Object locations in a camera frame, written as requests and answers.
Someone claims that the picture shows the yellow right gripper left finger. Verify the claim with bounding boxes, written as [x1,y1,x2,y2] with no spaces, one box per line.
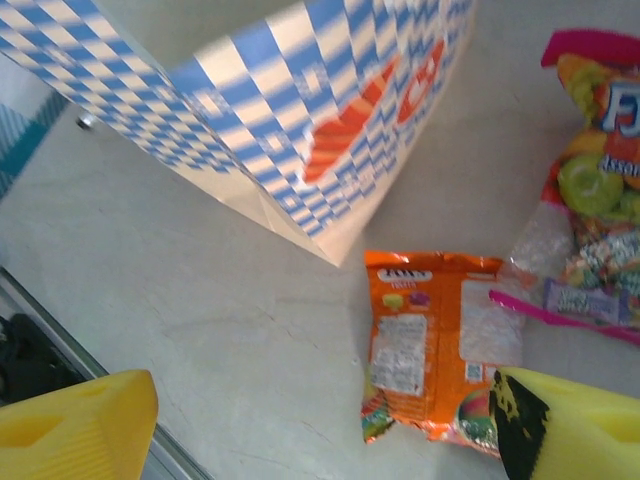
[0,369,160,480]

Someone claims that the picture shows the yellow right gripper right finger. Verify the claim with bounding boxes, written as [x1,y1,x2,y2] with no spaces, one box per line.
[488,367,640,480]

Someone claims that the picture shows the orange snack bag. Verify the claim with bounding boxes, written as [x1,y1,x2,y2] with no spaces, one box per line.
[360,249,526,459]

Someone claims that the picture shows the pink-edged assorted candy bag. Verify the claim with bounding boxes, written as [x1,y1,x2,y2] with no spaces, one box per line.
[509,28,640,346]

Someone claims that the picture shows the blue checkered paper bag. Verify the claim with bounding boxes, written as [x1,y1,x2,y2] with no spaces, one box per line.
[0,0,479,269]

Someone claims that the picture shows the aluminium frame rail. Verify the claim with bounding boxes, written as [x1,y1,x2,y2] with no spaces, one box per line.
[0,267,211,480]

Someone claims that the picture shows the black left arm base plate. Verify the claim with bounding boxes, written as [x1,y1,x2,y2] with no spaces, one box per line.
[0,312,86,407]

